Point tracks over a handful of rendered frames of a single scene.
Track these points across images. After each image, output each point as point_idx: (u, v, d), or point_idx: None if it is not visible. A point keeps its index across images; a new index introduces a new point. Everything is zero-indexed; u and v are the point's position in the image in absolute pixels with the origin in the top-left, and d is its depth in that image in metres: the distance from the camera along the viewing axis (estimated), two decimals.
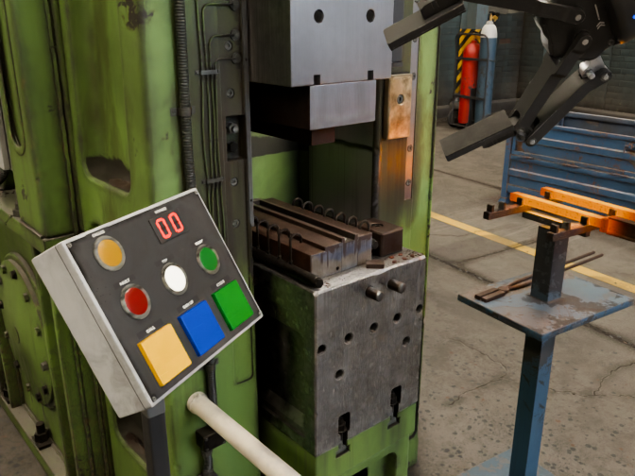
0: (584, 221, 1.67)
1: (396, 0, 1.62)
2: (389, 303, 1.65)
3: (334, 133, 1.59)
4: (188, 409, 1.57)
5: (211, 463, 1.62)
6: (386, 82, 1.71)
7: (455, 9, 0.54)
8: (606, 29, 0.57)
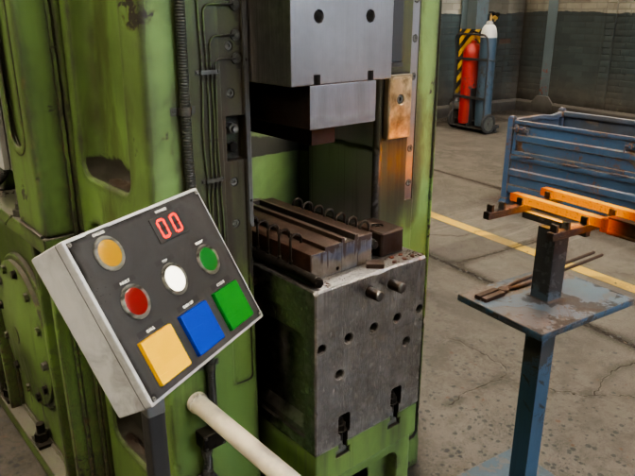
0: (584, 221, 1.67)
1: (396, 0, 1.62)
2: (389, 303, 1.65)
3: (334, 133, 1.59)
4: (188, 409, 1.57)
5: (211, 463, 1.62)
6: (386, 82, 1.71)
7: None
8: None
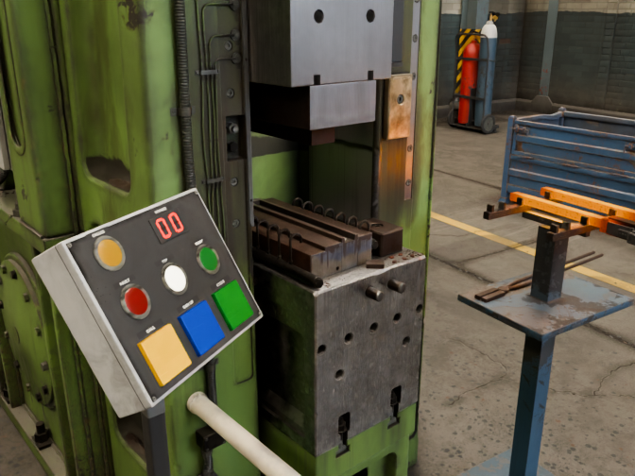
0: (584, 221, 1.67)
1: (396, 0, 1.62)
2: (389, 303, 1.65)
3: (334, 133, 1.59)
4: (188, 409, 1.57)
5: (211, 463, 1.62)
6: (386, 82, 1.71)
7: None
8: None
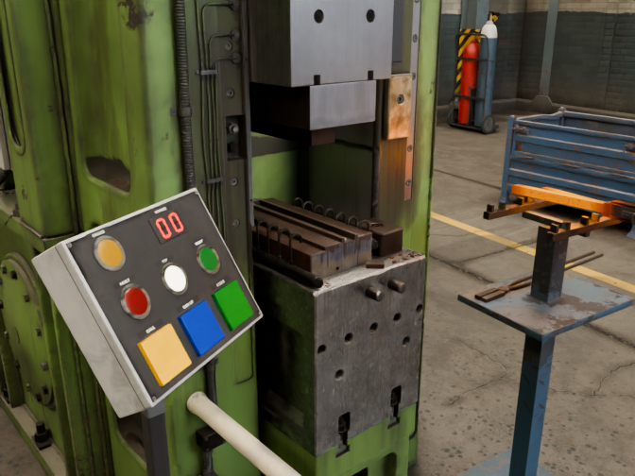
0: (584, 221, 1.67)
1: (396, 0, 1.62)
2: (389, 303, 1.65)
3: (334, 133, 1.59)
4: (188, 409, 1.57)
5: (211, 463, 1.62)
6: (386, 82, 1.71)
7: None
8: None
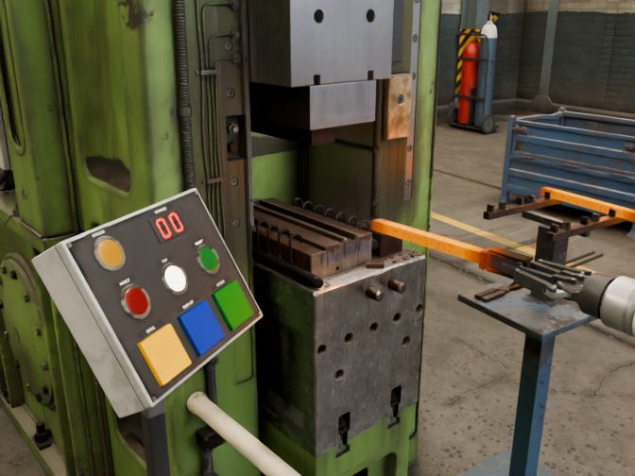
0: (584, 221, 1.67)
1: (396, 0, 1.62)
2: (389, 303, 1.65)
3: (334, 133, 1.59)
4: (188, 409, 1.57)
5: (211, 463, 1.62)
6: (386, 82, 1.71)
7: None
8: (582, 287, 1.11)
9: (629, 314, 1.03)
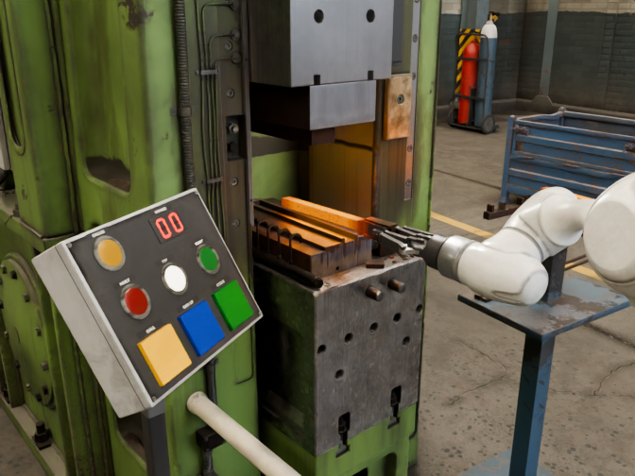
0: None
1: (396, 0, 1.62)
2: (389, 303, 1.65)
3: (334, 133, 1.59)
4: (188, 409, 1.57)
5: (211, 463, 1.62)
6: (386, 82, 1.71)
7: None
8: (427, 246, 1.37)
9: (455, 263, 1.28)
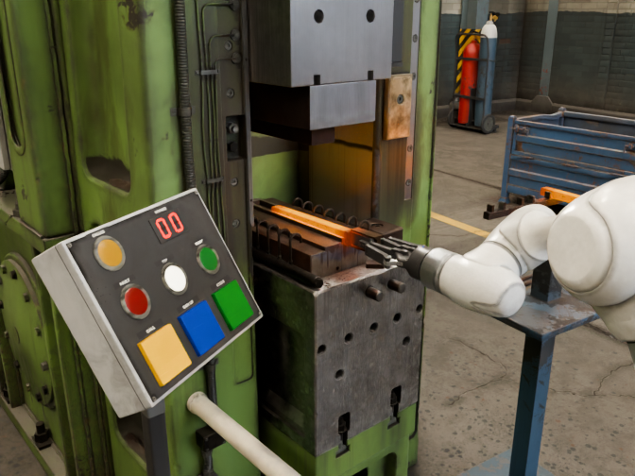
0: None
1: (396, 0, 1.62)
2: (389, 303, 1.65)
3: (334, 133, 1.59)
4: (188, 409, 1.57)
5: (211, 463, 1.62)
6: (386, 82, 1.71)
7: None
8: None
9: (437, 276, 1.33)
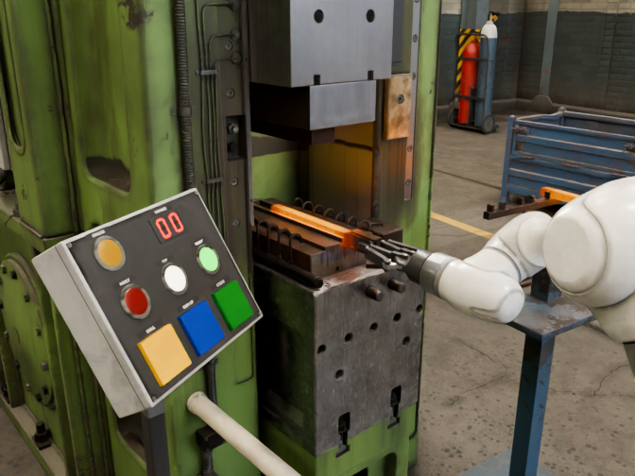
0: None
1: (396, 0, 1.62)
2: (389, 303, 1.65)
3: (334, 133, 1.59)
4: (188, 409, 1.57)
5: (211, 463, 1.62)
6: (386, 82, 1.71)
7: None
8: (410, 262, 1.41)
9: (436, 280, 1.33)
